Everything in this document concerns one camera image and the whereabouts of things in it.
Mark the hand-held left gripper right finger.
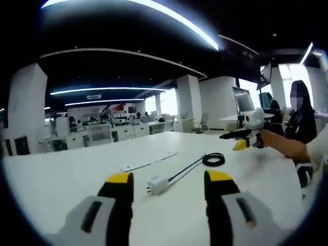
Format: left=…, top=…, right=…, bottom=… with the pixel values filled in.
left=203, top=168, right=286, bottom=246

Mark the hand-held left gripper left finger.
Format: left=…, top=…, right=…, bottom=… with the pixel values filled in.
left=53, top=171, right=135, bottom=246

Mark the black Type-C cable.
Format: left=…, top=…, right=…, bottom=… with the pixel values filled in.
left=167, top=152, right=226, bottom=187

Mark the white charger adapter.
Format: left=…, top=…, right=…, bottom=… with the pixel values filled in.
left=147, top=175, right=170, bottom=196

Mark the white desk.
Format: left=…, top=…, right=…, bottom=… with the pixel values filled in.
left=2, top=130, right=312, bottom=236

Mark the white desk cover plate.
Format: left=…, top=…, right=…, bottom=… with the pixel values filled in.
left=119, top=152, right=178, bottom=173

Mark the person's right hand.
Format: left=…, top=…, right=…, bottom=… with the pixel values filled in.
left=258, top=129, right=274, bottom=149

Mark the standing monitor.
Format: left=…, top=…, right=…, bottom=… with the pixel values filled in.
left=232, top=86, right=257, bottom=115

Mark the white office chair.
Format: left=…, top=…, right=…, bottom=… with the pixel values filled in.
left=199, top=112, right=210, bottom=134

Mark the hanging monitor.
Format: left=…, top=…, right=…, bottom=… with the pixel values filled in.
left=260, top=62, right=272, bottom=86

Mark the white square column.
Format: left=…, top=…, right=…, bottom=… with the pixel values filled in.
left=176, top=74, right=201, bottom=128
left=7, top=63, right=49, bottom=156

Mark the person in white shirt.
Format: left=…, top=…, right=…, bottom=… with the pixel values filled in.
left=306, top=133, right=328, bottom=177

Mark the ceiling strip light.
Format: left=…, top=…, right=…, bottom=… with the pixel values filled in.
left=40, top=0, right=220, bottom=51
left=65, top=97, right=144, bottom=107
left=299, top=42, right=314, bottom=65
left=50, top=87, right=168, bottom=96

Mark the white mesh chair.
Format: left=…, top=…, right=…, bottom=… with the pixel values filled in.
left=88, top=124, right=113, bottom=144

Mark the row of white office desks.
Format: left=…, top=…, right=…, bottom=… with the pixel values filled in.
left=38, top=122, right=151, bottom=152

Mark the black cabinet box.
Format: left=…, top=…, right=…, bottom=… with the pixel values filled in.
left=14, top=136, right=30, bottom=156

